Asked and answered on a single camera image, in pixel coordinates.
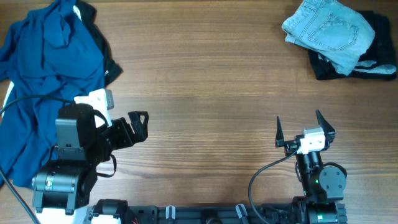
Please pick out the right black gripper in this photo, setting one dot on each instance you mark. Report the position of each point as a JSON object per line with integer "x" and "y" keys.
{"x": 292, "y": 147}

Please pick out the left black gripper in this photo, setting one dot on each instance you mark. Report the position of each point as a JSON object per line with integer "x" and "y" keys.
{"x": 141, "y": 128}

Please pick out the light blue denim shorts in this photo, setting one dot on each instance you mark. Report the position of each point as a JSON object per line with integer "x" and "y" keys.
{"x": 337, "y": 32}

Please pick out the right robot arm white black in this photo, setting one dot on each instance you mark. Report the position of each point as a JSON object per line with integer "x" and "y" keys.
{"x": 323, "y": 183}

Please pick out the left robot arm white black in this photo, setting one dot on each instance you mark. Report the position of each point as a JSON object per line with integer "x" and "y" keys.
{"x": 63, "y": 185}

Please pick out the dark blue shirt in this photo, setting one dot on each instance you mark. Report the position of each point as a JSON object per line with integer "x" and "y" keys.
{"x": 49, "y": 56}

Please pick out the folded black garment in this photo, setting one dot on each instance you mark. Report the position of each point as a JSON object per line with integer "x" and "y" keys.
{"x": 378, "y": 63}

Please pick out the black garment under blue shirt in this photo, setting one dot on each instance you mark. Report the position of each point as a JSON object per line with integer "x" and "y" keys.
{"x": 88, "y": 15}

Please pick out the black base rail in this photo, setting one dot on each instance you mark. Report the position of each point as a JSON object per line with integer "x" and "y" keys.
{"x": 117, "y": 211}

